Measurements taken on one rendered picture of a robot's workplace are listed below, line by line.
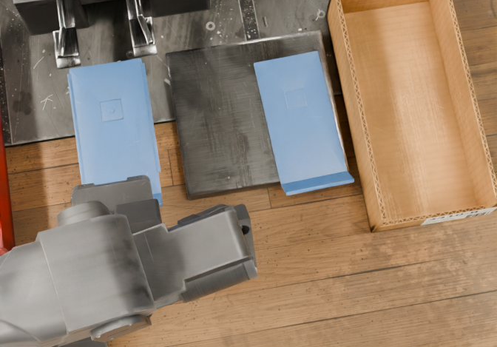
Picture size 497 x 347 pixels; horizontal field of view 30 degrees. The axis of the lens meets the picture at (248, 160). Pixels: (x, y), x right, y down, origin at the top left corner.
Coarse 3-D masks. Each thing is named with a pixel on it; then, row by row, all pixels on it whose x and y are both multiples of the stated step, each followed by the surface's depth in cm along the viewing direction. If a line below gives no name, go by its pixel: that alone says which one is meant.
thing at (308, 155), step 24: (264, 72) 99; (288, 72) 99; (312, 72) 99; (264, 96) 98; (312, 96) 98; (288, 120) 97; (312, 120) 97; (288, 144) 97; (312, 144) 97; (336, 144) 97; (288, 168) 96; (312, 168) 96; (336, 168) 96; (288, 192) 93
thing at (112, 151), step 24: (72, 72) 90; (96, 72) 90; (120, 72) 90; (96, 96) 89; (120, 96) 89; (144, 96) 89; (96, 120) 89; (120, 120) 89; (144, 120) 89; (96, 144) 88; (120, 144) 88; (144, 144) 88; (96, 168) 88; (120, 168) 88; (144, 168) 88
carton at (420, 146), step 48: (336, 0) 96; (384, 0) 101; (432, 0) 102; (336, 48) 100; (384, 48) 102; (432, 48) 102; (384, 96) 100; (432, 96) 100; (384, 144) 99; (432, 144) 99; (480, 144) 93; (384, 192) 97; (432, 192) 98; (480, 192) 96
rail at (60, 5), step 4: (56, 0) 93; (60, 0) 93; (60, 4) 93; (60, 8) 93; (60, 12) 93; (60, 16) 93; (64, 16) 93; (60, 20) 92; (64, 20) 93; (60, 24) 92; (64, 24) 92
